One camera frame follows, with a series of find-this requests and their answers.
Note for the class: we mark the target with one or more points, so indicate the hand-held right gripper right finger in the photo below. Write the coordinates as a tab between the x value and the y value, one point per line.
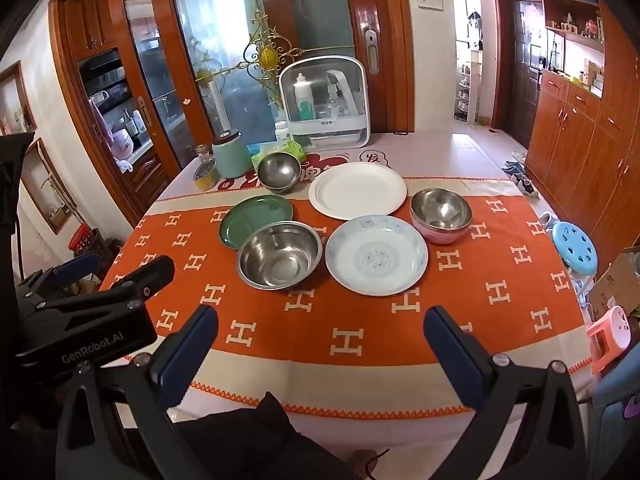
452	357

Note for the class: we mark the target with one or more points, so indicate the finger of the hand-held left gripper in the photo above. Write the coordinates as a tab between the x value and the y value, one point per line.
75	267
147	280

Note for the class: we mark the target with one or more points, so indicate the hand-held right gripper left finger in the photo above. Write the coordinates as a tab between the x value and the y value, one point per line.
187	355

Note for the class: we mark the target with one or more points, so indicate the green plate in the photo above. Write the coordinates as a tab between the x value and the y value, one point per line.
252	220

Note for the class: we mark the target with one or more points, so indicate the blue patterned white plate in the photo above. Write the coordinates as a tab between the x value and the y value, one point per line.
375	255

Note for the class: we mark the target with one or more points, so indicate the large steel bowl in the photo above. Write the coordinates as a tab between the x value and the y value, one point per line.
280	257

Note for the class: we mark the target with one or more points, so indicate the steel bowl with pink outside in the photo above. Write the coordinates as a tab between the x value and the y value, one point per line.
440	210

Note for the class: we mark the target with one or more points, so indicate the dark crate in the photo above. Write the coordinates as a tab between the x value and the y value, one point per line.
90	246

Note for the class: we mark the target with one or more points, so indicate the person's black clothing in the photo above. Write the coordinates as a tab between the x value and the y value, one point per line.
240	440

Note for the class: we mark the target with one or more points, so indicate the orange printed tablecloth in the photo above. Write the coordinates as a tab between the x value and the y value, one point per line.
350	320

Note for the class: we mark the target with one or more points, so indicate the glass jar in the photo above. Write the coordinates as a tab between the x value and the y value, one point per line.
205	172

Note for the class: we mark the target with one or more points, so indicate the pink rice cooker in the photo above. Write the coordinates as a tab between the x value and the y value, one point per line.
121	142

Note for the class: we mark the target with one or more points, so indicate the teal canister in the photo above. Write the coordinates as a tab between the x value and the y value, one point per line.
231	155

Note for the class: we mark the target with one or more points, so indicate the pink stool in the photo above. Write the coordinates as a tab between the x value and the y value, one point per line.
612	332

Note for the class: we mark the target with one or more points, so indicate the blue stool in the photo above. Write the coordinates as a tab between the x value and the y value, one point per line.
575	250

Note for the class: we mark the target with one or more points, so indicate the white sneaker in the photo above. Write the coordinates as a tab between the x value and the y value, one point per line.
547	219

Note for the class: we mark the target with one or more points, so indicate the small steel bowl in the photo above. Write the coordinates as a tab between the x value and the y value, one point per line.
278	170

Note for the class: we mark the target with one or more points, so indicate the grey chair with purple print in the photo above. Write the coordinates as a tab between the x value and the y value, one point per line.
617	420

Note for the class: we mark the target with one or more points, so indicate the cardboard box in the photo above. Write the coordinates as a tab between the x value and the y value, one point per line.
617	285

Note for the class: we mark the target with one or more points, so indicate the green packet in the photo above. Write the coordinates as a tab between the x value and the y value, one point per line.
287	149

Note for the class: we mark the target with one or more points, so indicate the white pill bottle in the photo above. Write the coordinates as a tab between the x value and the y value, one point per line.
281	132

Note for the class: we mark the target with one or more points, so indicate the blue slippers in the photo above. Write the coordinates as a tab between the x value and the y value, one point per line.
513	165

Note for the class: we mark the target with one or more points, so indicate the white printed table cover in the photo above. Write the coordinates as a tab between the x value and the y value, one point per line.
450	155

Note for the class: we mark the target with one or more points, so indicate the wooden kitchen cabinet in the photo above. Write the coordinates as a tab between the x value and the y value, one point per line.
87	25

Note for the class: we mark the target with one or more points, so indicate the glass sliding door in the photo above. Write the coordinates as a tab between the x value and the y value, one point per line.
225	35

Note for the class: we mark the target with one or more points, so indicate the white storage box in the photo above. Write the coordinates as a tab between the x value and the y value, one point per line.
345	110

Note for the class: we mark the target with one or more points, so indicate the shoe rack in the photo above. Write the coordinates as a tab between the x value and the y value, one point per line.
467	90

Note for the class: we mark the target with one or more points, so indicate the dark entrance door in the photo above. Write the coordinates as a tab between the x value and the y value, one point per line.
522	65

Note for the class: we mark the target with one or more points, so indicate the wooden door panel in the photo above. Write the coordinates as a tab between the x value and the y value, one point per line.
387	60

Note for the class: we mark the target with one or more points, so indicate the large picture frame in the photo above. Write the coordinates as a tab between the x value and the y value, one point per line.
47	185

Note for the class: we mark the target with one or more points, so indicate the small picture frame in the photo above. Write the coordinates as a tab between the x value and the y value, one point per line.
17	97

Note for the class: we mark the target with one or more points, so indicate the wooden wall cabinet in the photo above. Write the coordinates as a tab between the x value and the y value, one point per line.
585	135

